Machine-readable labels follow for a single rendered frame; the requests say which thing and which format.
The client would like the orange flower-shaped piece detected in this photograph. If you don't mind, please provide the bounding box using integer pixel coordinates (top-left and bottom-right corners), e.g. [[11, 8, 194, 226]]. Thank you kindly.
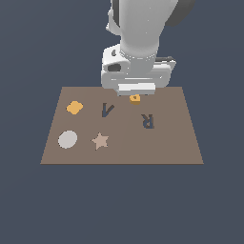
[[66, 100, 85, 115]]

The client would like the light grey round piece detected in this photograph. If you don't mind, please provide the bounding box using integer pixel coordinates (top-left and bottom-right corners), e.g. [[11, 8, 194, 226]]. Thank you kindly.
[[57, 130, 79, 150]]

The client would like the brown slot board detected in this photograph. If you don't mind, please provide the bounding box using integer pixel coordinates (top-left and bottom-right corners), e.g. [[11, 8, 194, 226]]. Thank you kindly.
[[40, 86, 205, 166]]

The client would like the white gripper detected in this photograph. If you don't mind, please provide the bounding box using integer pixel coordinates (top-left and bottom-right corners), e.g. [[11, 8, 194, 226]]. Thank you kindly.
[[100, 44, 177, 97]]

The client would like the tan star piece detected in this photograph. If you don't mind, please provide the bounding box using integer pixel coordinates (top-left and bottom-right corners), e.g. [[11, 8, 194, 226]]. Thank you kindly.
[[91, 132, 111, 152]]

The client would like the small orange block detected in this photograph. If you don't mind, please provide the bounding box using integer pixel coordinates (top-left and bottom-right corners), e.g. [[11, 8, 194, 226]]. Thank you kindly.
[[129, 93, 141, 106]]

